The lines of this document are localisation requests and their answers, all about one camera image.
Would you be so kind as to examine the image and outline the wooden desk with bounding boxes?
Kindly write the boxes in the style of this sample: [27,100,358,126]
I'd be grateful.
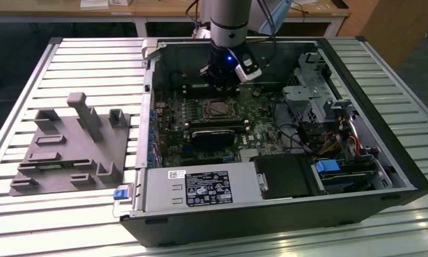
[0,0,351,38]

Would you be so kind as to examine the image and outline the CPU with silver top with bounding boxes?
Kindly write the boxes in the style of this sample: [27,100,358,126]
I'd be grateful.
[209,101,230,115]

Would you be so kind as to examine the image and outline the grey parts rack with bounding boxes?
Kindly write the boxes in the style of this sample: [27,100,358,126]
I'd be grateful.
[7,92,134,198]

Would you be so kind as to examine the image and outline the green motherboard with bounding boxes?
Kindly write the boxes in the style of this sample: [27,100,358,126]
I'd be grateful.
[153,80,290,168]

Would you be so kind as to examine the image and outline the blue plastic latch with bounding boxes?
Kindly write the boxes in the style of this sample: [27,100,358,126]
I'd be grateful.
[114,184,137,201]

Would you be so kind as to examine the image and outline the black plastic box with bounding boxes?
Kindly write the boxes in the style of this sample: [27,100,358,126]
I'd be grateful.
[251,154,322,201]

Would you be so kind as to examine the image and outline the metal socket cover frame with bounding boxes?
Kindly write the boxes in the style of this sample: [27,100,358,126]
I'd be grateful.
[199,98,239,120]

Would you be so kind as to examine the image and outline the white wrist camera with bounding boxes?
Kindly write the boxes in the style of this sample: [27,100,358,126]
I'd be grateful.
[234,51,265,82]

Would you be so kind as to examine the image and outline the silver chipset heatsink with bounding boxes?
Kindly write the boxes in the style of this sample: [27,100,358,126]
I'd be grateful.
[239,148,261,161]

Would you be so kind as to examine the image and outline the grey metal drive cage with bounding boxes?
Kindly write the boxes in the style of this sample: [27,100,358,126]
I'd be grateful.
[281,52,354,126]

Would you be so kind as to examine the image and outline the PC case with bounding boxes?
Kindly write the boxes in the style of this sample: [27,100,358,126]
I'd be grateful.
[118,36,428,248]

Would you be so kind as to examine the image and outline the CPU socket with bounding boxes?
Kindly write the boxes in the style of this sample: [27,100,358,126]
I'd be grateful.
[198,96,241,122]

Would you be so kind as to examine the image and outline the blue disk carrier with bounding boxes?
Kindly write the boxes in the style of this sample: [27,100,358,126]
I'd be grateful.
[314,160,341,175]

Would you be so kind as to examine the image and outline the graphics card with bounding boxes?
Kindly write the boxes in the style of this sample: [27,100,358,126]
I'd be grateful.
[191,129,238,147]

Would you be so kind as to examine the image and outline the grey power supply unit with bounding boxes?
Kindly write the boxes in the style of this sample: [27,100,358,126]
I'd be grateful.
[142,163,265,214]

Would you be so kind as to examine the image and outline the wooden cabinet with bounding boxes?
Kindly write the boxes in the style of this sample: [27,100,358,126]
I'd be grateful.
[338,0,428,69]

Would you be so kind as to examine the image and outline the yellow orange wire bundle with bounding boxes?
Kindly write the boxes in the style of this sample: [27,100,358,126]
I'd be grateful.
[321,114,362,161]

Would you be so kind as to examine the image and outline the black power supply label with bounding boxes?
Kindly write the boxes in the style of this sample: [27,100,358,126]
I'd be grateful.
[185,171,233,208]

